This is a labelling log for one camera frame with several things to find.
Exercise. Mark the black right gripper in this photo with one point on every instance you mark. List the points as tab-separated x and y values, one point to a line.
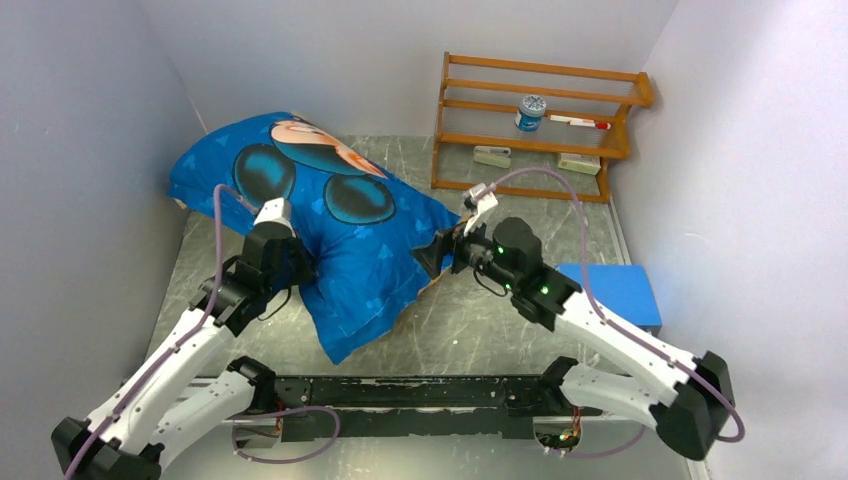
443	242

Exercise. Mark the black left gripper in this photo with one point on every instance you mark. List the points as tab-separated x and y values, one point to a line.
308	268

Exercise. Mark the blue and orange pillowcase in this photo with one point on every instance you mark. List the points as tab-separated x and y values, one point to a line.
359	221

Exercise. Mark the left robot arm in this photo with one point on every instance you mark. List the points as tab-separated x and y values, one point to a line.
142	428

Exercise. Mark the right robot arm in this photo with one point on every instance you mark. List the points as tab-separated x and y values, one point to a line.
685	399

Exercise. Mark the orange wooden rack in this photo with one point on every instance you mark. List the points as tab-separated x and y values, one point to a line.
478	99

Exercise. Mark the blue round jar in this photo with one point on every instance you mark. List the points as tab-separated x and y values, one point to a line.
531	111

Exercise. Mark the small white box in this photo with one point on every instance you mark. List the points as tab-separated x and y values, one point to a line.
585	164

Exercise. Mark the blue foam pad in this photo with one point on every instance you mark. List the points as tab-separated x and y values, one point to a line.
626	290

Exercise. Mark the red and white marker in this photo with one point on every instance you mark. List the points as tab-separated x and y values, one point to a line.
580	122

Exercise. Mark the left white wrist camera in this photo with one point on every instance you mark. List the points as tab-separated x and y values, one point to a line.
275	211

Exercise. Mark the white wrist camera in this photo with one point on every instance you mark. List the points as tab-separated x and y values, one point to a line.
275	211
479	201

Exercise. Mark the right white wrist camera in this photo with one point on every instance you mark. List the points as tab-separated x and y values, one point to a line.
479	201

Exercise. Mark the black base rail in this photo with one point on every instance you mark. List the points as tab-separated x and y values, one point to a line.
318	407

